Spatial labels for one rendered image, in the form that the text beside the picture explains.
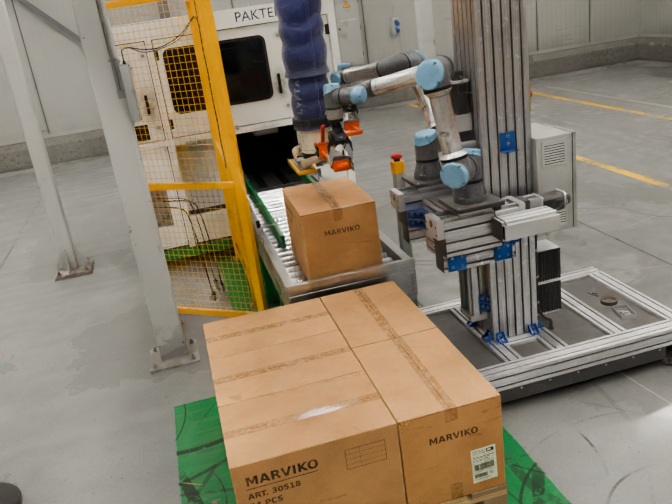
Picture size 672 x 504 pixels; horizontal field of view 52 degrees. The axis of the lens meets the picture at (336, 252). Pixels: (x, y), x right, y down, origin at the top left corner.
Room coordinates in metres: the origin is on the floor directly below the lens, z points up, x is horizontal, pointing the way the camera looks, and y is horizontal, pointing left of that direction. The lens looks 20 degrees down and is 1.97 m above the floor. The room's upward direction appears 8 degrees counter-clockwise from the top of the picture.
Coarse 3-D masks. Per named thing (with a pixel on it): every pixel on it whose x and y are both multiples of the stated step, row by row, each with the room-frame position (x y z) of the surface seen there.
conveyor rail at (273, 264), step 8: (256, 232) 4.32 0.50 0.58; (264, 232) 4.26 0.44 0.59; (264, 240) 4.09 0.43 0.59; (264, 248) 3.99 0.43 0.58; (272, 248) 3.92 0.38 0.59; (264, 256) 4.12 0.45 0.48; (272, 256) 3.78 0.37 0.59; (272, 264) 3.70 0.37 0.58; (280, 264) 3.63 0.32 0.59; (272, 272) 3.82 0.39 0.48; (280, 272) 3.51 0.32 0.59; (272, 280) 3.86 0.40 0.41; (280, 280) 3.49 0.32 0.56; (288, 280) 3.38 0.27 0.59; (280, 288) 3.56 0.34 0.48; (280, 296) 3.59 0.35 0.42; (288, 304) 3.33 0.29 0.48
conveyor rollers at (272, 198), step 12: (264, 192) 5.46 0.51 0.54; (276, 192) 5.39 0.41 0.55; (252, 204) 5.16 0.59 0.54; (276, 204) 5.03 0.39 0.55; (276, 216) 4.74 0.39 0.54; (264, 228) 4.54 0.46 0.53; (288, 228) 4.41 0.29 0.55; (276, 240) 4.20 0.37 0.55; (288, 240) 4.21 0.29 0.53; (276, 252) 4.01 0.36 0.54; (288, 252) 3.94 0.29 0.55; (384, 252) 3.71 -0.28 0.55; (288, 264) 3.75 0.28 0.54; (300, 276) 3.58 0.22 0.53
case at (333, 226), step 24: (288, 192) 3.83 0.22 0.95; (312, 192) 3.76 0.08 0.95; (336, 192) 3.69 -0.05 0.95; (360, 192) 3.62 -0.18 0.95; (288, 216) 3.84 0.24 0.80; (312, 216) 3.36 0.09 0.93; (336, 216) 3.39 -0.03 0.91; (360, 216) 3.41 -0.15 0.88; (312, 240) 3.36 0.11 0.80; (336, 240) 3.38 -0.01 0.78; (360, 240) 3.41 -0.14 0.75; (312, 264) 3.36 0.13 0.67; (336, 264) 3.38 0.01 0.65; (360, 264) 3.40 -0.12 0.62
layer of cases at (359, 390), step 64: (256, 320) 3.05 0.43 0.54; (320, 320) 2.95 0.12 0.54; (384, 320) 2.86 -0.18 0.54; (256, 384) 2.45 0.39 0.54; (320, 384) 2.38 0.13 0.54; (384, 384) 2.31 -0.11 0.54; (448, 384) 2.25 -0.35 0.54; (256, 448) 2.02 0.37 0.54; (320, 448) 1.99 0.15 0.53; (384, 448) 2.04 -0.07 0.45; (448, 448) 2.09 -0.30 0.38
